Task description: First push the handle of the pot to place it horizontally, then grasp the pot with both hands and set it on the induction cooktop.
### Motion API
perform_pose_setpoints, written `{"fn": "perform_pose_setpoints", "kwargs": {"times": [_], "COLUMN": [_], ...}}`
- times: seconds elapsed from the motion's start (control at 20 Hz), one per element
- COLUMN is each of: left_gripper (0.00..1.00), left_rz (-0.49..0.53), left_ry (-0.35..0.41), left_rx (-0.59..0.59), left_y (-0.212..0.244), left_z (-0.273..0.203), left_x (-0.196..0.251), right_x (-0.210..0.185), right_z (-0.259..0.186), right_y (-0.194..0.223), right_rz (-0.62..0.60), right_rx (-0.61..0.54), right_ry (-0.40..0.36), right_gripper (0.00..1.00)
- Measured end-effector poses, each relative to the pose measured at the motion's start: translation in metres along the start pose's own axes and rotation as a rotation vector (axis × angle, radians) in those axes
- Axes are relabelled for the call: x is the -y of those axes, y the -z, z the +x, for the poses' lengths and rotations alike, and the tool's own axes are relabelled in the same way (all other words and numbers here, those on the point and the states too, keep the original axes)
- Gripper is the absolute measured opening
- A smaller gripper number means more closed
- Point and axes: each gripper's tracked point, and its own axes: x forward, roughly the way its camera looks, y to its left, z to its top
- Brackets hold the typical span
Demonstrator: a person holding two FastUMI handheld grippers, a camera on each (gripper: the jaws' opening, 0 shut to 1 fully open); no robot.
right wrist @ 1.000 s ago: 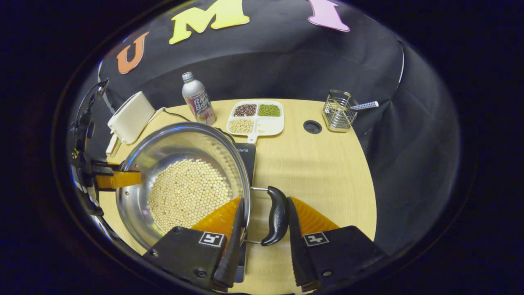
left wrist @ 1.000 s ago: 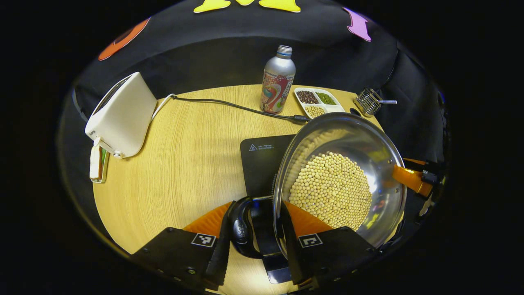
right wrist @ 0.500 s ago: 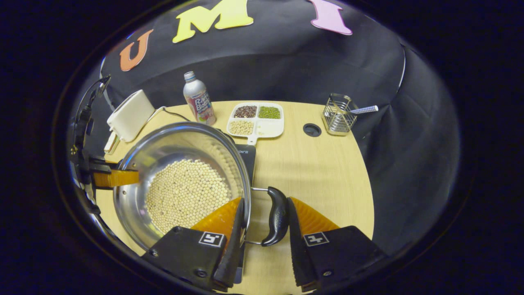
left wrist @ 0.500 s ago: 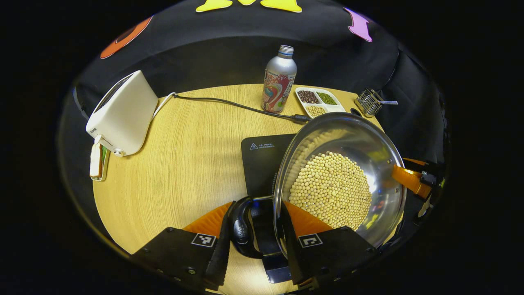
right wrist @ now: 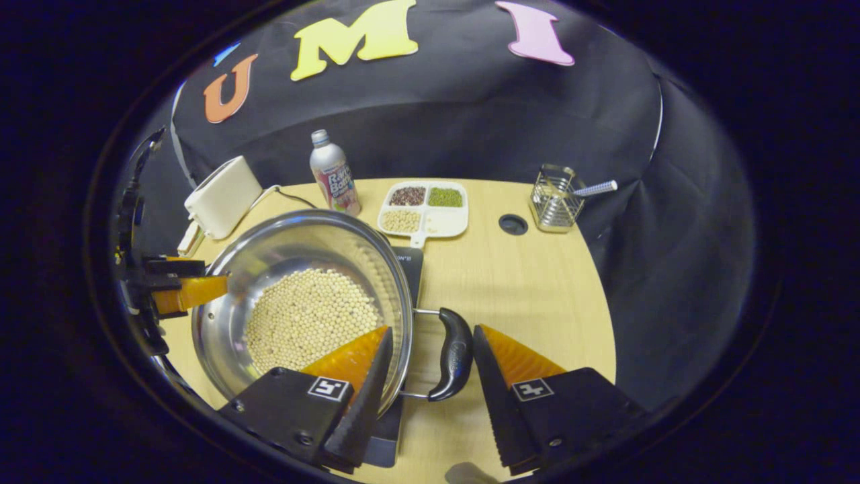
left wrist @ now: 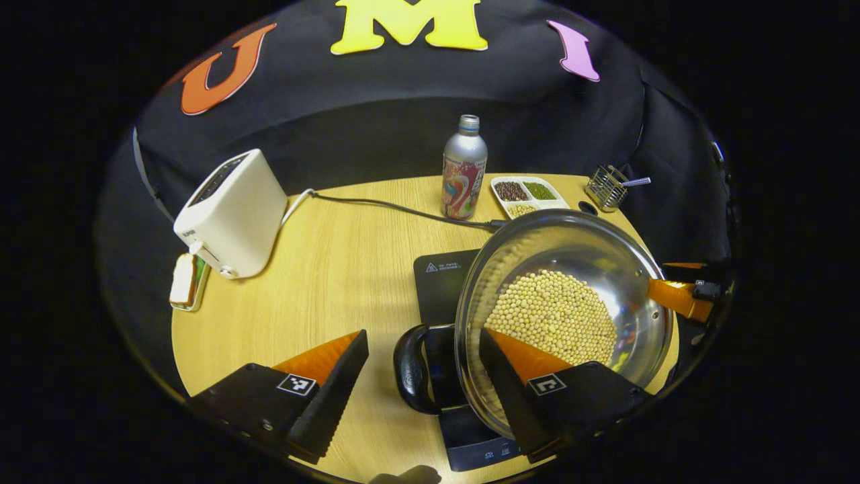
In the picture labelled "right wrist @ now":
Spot white divided bean tray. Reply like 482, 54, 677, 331
376, 180, 470, 250

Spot metal wire holder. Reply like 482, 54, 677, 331
529, 164, 587, 235

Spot black backdrop cloth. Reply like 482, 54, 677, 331
128, 0, 757, 412

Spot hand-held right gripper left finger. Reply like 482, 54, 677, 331
218, 325, 395, 475

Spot black induction cooktop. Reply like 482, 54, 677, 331
363, 245, 426, 470

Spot white toaster cable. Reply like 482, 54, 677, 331
247, 184, 282, 210

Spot soybeans in pot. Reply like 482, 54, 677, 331
245, 268, 384, 376

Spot white toaster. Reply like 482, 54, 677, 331
183, 156, 264, 241

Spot silver printed drink bottle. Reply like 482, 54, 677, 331
309, 129, 363, 218

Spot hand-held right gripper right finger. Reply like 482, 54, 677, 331
472, 324, 646, 476

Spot black power cable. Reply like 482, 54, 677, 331
275, 190, 318, 210

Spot pale beans pile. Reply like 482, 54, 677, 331
381, 209, 423, 234

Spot white and blue stick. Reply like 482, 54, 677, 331
570, 179, 619, 200

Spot stainless steel pot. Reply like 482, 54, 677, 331
191, 209, 475, 418

